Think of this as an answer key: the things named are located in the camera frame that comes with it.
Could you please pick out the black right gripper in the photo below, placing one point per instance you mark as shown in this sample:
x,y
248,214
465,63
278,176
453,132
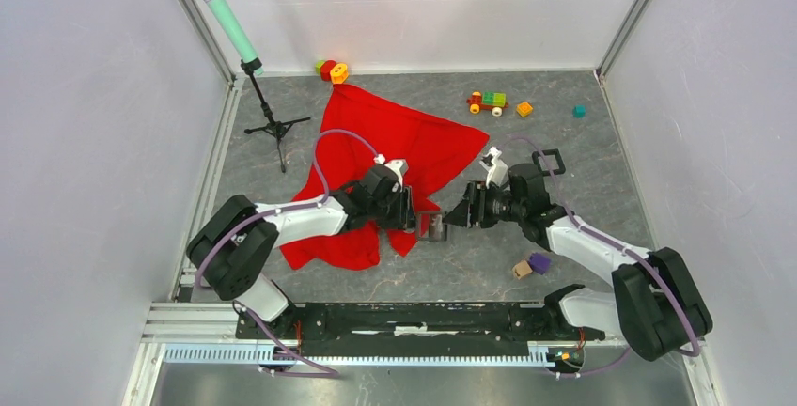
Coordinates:
x,y
473,210

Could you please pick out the black tripod stand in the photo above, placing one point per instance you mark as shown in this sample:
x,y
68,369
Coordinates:
x,y
274,128

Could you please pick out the wooden letter cube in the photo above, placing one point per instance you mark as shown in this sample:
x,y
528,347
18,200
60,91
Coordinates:
x,y
521,270

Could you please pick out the purple lego brick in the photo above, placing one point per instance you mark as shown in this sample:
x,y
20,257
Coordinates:
x,y
539,263

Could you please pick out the green toy block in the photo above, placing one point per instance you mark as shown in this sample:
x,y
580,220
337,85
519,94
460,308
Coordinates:
x,y
319,65

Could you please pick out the orange toy block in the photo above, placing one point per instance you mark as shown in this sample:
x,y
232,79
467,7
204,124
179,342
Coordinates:
x,y
339,73

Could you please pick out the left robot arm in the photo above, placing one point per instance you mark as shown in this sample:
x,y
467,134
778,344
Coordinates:
x,y
230,251

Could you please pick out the teal small cube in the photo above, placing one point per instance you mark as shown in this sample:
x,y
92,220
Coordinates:
x,y
579,111

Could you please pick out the colourful toy train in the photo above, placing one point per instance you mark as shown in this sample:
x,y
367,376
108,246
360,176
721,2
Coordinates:
x,y
494,102

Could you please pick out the red garment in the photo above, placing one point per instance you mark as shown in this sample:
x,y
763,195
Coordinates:
x,y
362,124

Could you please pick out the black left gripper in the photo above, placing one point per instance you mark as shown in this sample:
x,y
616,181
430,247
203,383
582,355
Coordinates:
x,y
404,217

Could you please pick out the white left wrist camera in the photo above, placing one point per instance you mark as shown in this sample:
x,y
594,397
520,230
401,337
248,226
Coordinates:
x,y
399,167

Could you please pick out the red toy block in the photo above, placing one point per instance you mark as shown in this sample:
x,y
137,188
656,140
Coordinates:
x,y
326,70

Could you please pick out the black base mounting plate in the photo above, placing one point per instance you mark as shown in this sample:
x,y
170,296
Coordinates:
x,y
423,329

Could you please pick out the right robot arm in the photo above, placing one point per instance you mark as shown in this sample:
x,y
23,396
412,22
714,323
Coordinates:
x,y
654,304

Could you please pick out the orange lego brick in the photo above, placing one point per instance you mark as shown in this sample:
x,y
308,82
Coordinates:
x,y
524,109

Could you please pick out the mint green microphone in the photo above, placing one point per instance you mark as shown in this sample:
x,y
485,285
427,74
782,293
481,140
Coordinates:
x,y
231,26

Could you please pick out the black square frame box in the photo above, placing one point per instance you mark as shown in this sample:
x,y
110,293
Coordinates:
x,y
423,223

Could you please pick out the slotted cable duct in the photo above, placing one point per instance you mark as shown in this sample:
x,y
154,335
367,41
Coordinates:
x,y
269,355

